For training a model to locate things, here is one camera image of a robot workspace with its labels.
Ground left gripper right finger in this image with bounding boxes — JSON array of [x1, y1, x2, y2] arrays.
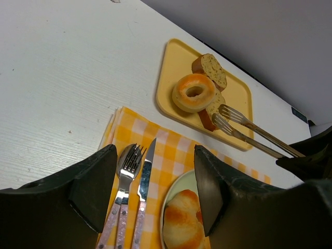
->
[[194, 145, 331, 248]]

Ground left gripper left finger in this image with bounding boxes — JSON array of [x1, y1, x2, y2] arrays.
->
[[1, 144, 117, 248]]

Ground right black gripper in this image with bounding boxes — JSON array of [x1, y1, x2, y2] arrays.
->
[[276, 128, 331, 181]]

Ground round orange bun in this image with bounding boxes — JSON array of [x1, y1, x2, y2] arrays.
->
[[162, 189, 210, 248]]

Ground metal serving tongs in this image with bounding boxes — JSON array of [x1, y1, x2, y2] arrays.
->
[[211, 104, 306, 159]]

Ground lower herb bread slice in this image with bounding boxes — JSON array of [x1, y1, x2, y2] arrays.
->
[[198, 90, 226, 132]]

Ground herb bread slice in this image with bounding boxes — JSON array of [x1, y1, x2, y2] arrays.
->
[[191, 53, 227, 92], [198, 90, 226, 132]]

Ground upper herb bread slice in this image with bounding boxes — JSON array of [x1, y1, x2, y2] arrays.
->
[[191, 53, 227, 92]]

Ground white ceramic plate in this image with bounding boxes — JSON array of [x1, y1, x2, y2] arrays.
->
[[160, 170, 198, 248]]

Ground yellow checkered cloth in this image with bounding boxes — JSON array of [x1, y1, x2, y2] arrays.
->
[[99, 107, 271, 248]]

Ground glazed bagel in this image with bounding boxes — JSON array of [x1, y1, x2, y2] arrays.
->
[[172, 74, 216, 113]]

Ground yellow plastic tray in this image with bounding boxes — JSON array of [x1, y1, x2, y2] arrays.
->
[[156, 38, 253, 151]]

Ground pink handled fork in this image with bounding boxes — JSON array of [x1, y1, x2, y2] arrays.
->
[[115, 144, 146, 248]]

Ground pink handled spoon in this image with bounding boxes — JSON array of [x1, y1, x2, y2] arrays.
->
[[96, 144, 142, 248]]

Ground pink handled knife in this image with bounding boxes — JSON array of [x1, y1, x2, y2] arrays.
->
[[131, 138, 157, 249]]

